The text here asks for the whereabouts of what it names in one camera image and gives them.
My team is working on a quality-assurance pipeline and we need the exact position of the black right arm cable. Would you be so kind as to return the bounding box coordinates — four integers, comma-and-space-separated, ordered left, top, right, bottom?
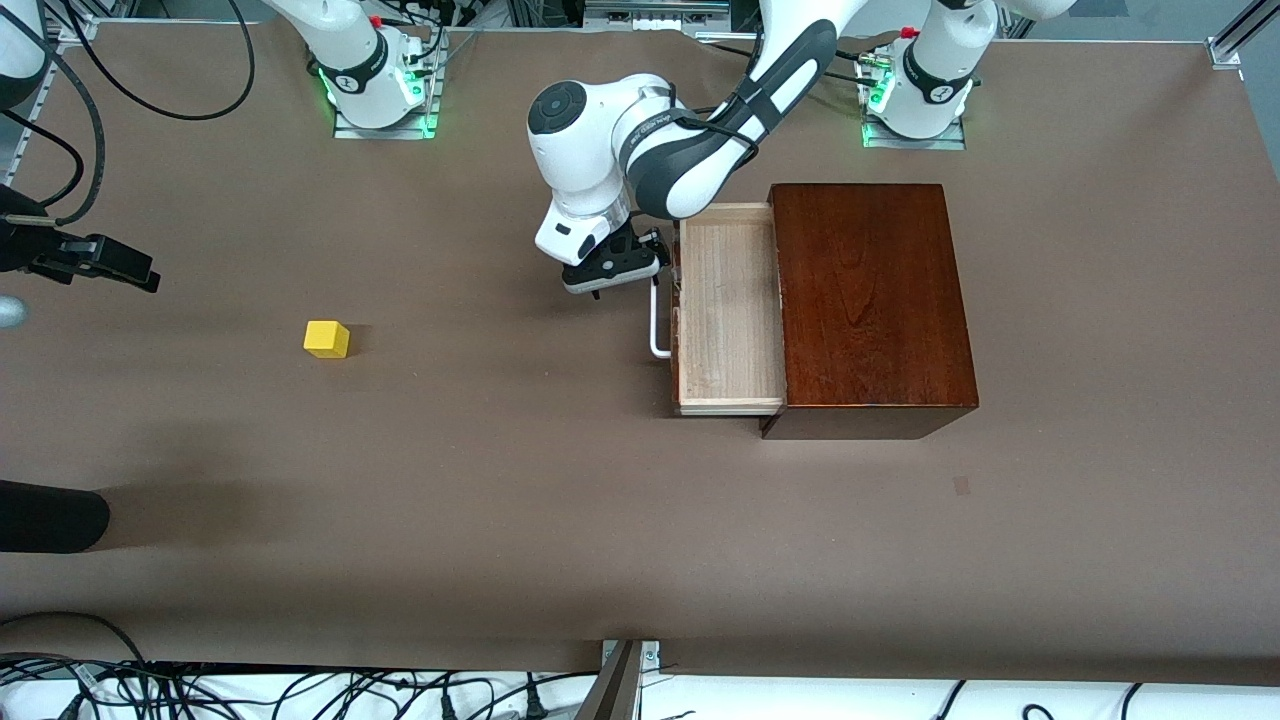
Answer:
0, 0, 256, 223

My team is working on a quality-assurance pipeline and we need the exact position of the aluminium bracket plate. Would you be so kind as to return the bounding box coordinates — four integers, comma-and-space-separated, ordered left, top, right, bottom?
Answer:
601, 639, 662, 691

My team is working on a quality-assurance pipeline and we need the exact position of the grey metal post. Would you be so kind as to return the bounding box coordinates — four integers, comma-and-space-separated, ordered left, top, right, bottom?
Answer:
575, 640, 645, 720

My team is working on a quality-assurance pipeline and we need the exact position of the aluminium frame rail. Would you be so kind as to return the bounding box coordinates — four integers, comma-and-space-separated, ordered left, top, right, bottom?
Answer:
0, 40, 63, 201

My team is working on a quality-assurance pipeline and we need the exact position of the dark brown wooden cabinet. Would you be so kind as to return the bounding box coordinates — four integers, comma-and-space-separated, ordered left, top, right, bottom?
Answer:
760, 183, 981, 441

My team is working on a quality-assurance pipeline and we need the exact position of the black arched cable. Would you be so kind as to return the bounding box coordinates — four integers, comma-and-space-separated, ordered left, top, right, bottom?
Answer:
0, 610, 153, 669

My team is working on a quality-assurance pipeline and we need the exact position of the black cable with plug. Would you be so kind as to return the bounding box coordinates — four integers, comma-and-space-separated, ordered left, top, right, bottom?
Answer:
400, 672, 459, 720
495, 672, 549, 720

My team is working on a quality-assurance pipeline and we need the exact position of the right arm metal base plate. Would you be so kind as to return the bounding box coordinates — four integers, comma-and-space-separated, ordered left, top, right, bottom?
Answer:
333, 35, 442, 141

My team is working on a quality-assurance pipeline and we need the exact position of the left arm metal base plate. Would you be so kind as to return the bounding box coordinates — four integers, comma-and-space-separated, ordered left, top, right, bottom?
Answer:
862, 55, 968, 151

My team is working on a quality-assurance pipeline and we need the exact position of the black rounded object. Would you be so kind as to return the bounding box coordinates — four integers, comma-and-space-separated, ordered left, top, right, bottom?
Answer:
0, 480, 111, 554

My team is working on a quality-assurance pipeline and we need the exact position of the yellow cube block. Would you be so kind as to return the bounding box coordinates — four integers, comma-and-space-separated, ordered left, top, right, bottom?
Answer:
303, 320, 352, 360

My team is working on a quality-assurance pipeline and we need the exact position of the wooden drawer with white handle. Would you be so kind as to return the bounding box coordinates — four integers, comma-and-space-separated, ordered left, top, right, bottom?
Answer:
649, 203, 789, 418

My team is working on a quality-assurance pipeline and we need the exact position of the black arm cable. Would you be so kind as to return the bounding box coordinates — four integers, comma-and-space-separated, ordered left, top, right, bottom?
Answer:
0, 0, 256, 223
660, 85, 766, 151

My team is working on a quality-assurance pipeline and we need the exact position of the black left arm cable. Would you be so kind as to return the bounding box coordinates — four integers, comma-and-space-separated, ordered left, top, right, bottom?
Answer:
660, 85, 766, 151

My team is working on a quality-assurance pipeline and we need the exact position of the brown paper table cover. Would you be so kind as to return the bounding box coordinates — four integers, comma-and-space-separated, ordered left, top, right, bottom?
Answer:
0, 20, 1280, 687

